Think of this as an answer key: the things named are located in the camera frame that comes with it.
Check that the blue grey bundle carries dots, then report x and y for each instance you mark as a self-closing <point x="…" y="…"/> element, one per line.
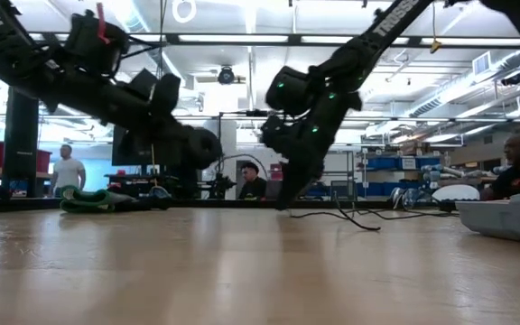
<point x="406" y="197"/>

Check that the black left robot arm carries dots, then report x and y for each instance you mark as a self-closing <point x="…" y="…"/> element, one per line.
<point x="39" y="67"/>

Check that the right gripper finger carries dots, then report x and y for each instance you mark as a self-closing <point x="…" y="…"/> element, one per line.
<point x="296" y="189"/>

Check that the black tripod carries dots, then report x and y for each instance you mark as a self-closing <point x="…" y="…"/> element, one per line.
<point x="221" y="184"/>

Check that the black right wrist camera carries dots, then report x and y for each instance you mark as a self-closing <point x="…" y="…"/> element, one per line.
<point x="273" y="131"/>

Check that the blue storage bin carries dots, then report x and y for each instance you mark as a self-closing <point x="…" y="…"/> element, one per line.
<point x="384" y="163"/>

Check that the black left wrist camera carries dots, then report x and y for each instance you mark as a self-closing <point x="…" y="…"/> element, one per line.
<point x="142" y="83"/>

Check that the white ceiling vent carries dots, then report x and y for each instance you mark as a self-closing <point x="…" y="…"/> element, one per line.
<point x="481" y="64"/>

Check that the white round object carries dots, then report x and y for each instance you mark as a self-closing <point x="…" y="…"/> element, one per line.
<point x="456" y="193"/>

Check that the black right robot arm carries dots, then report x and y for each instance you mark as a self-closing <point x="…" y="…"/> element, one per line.
<point x="355" y="58"/>

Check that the black work glove green cuff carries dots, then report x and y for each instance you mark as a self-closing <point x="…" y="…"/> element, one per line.
<point x="84" y="201"/>

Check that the grey plastic tool case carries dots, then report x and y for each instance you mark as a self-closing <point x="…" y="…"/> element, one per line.
<point x="504" y="221"/>

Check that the black overhead camera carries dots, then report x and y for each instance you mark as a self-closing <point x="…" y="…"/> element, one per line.
<point x="226" y="76"/>

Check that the yellow hanging tag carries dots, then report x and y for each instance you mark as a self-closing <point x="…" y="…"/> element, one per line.
<point x="436" y="46"/>

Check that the grey laptop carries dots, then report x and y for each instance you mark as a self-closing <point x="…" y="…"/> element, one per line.
<point x="273" y="190"/>

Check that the black ceiling projector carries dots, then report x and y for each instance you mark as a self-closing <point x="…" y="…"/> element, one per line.
<point x="511" y="79"/>

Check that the red storage bin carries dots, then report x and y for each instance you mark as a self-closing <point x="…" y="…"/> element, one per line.
<point x="44" y="160"/>

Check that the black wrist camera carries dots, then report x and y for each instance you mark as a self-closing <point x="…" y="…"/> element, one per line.
<point x="273" y="131"/>
<point x="142" y="83"/>

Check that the black monitor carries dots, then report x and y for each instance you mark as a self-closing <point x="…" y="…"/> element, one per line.
<point x="116" y="153"/>

